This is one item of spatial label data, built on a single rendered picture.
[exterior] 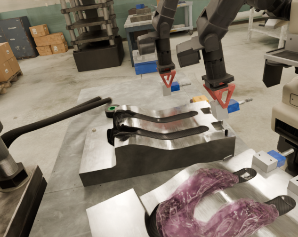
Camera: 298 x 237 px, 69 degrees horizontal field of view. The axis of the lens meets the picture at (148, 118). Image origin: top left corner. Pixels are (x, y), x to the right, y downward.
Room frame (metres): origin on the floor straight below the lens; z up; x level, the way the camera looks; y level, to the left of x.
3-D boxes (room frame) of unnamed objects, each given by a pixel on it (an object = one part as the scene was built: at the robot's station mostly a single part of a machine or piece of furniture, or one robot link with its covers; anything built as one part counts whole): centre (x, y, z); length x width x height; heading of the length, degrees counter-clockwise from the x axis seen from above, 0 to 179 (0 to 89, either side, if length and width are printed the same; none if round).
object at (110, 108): (0.96, 0.17, 0.82); 0.08 x 0.08 x 0.04
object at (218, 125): (0.59, -0.23, 0.87); 0.05 x 0.05 x 0.04; 3
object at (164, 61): (0.88, -0.10, 1.06); 0.10 x 0.07 x 0.07; 3
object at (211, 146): (0.64, 0.00, 0.87); 0.50 x 0.26 x 0.14; 93
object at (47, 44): (7.00, 2.58, 0.42); 0.86 x 0.33 x 0.83; 88
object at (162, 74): (0.87, -0.10, 0.99); 0.07 x 0.07 x 0.09; 3
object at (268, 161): (0.44, -0.34, 0.86); 0.13 x 0.05 x 0.05; 110
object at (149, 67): (4.00, -0.19, 0.11); 0.61 x 0.41 x 0.22; 88
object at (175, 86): (0.88, -0.14, 0.93); 0.13 x 0.05 x 0.05; 93
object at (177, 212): (0.30, -0.11, 0.90); 0.26 x 0.18 x 0.08; 110
